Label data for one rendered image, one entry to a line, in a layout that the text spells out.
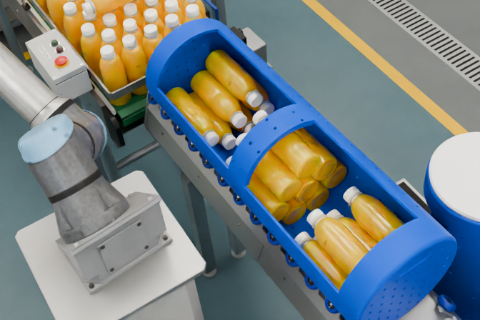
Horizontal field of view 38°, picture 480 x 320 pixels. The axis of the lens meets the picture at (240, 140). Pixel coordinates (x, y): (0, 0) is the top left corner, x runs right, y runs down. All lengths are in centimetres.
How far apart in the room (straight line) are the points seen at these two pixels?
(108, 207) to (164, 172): 171
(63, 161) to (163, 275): 32
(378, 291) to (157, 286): 45
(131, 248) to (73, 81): 71
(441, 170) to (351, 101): 159
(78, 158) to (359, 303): 62
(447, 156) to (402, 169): 128
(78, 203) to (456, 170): 92
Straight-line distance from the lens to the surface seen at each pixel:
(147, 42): 210
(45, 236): 162
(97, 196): 141
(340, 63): 352
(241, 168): 163
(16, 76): 157
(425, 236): 145
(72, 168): 141
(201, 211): 244
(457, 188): 178
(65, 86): 204
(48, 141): 140
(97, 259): 144
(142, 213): 142
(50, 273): 157
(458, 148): 185
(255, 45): 235
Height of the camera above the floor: 244
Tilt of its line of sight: 50 degrees down
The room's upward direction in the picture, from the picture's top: 6 degrees counter-clockwise
